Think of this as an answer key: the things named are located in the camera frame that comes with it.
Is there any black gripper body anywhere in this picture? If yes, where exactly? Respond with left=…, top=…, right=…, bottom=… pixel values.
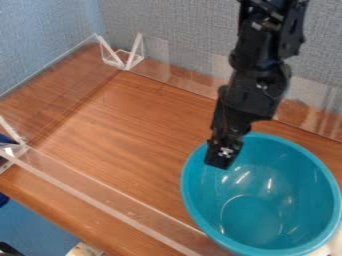
left=211, top=63, right=292, bottom=140

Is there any white and orange toy mushroom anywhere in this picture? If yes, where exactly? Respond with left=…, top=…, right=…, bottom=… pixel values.
left=325, top=229, right=342, bottom=256

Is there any clear acrylic left barrier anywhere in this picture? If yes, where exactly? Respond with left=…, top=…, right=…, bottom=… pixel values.
left=0, top=33, right=106, bottom=98

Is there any clear acrylic back barrier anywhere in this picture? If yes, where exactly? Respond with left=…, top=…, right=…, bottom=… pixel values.
left=97, top=33, right=342, bottom=142

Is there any clear acrylic front barrier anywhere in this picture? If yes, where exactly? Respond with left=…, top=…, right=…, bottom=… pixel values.
left=0, top=115, right=229, bottom=256

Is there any clear acrylic barrier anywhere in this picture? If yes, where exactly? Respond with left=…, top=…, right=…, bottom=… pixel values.
left=0, top=115, right=229, bottom=256
left=0, top=33, right=106, bottom=98
left=97, top=33, right=342, bottom=142

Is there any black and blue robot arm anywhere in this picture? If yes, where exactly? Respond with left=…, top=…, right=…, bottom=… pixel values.
left=205, top=0, right=309, bottom=169

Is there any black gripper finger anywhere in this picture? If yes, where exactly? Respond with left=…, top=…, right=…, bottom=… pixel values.
left=205, top=129, right=244, bottom=169

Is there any blue plastic bowl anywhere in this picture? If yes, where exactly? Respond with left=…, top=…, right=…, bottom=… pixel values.
left=181, top=132, right=342, bottom=256

